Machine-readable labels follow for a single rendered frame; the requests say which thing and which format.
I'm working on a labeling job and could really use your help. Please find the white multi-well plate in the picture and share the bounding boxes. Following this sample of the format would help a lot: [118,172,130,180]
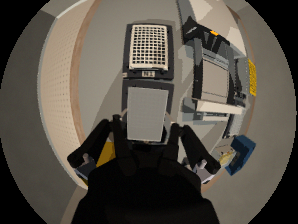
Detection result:
[228,105,246,136]
[129,25,168,71]

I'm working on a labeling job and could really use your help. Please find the grey bench mat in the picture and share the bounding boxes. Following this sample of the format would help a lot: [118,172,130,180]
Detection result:
[78,0,234,155]

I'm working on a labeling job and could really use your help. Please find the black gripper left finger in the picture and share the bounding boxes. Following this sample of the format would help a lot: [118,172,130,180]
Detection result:
[67,108,137,181]

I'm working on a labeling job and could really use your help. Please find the yellow bin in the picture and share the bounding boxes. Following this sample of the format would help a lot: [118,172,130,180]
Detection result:
[81,141,116,187]

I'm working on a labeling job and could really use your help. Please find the dark blue bin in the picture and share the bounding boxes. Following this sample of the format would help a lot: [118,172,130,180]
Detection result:
[224,135,256,176]

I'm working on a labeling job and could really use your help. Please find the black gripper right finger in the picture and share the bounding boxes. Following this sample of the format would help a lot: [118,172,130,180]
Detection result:
[157,112,221,184]

